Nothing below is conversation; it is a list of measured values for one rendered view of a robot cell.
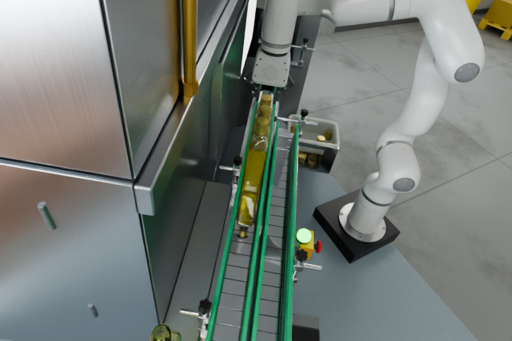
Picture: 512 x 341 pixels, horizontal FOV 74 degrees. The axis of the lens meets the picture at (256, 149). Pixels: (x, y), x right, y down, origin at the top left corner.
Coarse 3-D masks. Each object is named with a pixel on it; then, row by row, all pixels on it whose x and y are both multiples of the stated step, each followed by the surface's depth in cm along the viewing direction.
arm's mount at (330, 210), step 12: (324, 204) 143; (336, 204) 144; (324, 216) 139; (336, 216) 139; (384, 216) 142; (324, 228) 140; (336, 228) 135; (396, 228) 138; (336, 240) 135; (348, 240) 132; (384, 240) 133; (348, 252) 130; (360, 252) 128
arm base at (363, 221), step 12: (360, 192) 127; (348, 204) 144; (360, 204) 127; (372, 204) 122; (348, 216) 137; (360, 216) 129; (372, 216) 126; (348, 228) 134; (360, 228) 132; (372, 228) 131; (384, 228) 136; (360, 240) 131; (372, 240) 132
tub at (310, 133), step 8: (312, 120) 153; (320, 120) 153; (328, 120) 153; (288, 128) 146; (304, 128) 156; (312, 128) 156; (320, 128) 155; (328, 128) 155; (336, 128) 150; (304, 136) 154; (312, 136) 155; (336, 136) 146; (320, 144) 141; (328, 144) 141; (336, 144) 142
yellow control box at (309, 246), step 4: (296, 228) 110; (296, 232) 109; (312, 232) 110; (312, 236) 109; (296, 240) 107; (312, 240) 108; (296, 244) 106; (300, 244) 106; (304, 244) 106; (308, 244) 106; (312, 244) 107; (296, 248) 106; (300, 248) 106; (304, 248) 106; (308, 248) 106; (312, 248) 106; (308, 252) 107; (308, 256) 108
